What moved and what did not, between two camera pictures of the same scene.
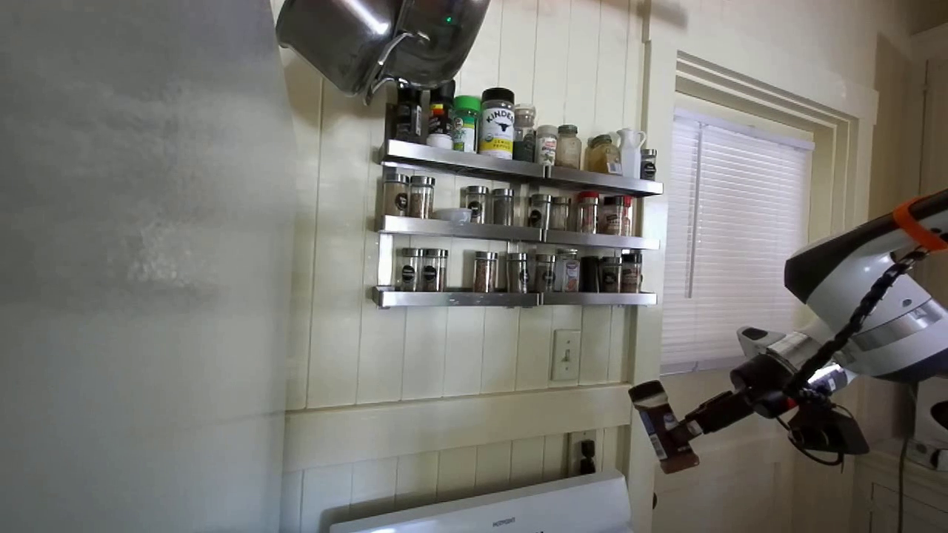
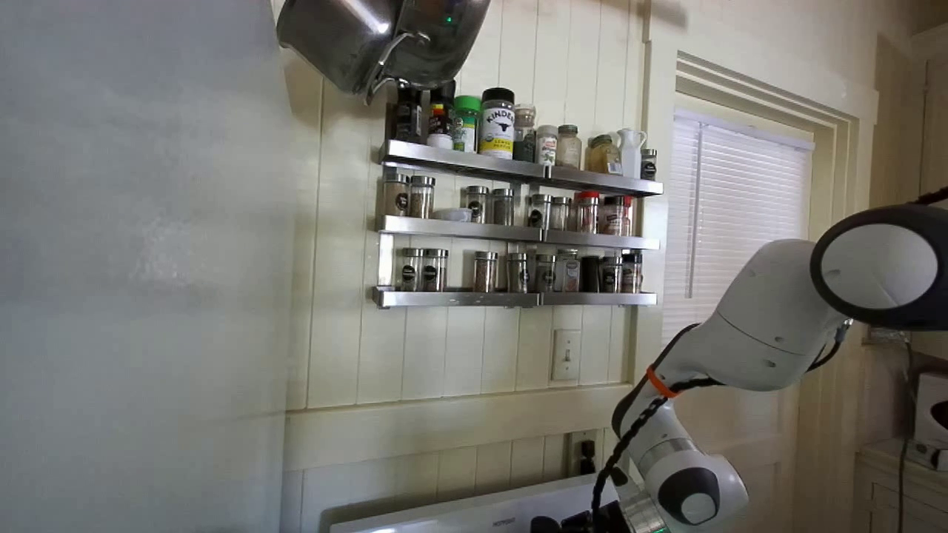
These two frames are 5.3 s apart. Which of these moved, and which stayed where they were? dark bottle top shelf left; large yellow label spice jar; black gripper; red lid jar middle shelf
Moved: black gripper
Stayed: dark bottle top shelf left; red lid jar middle shelf; large yellow label spice jar
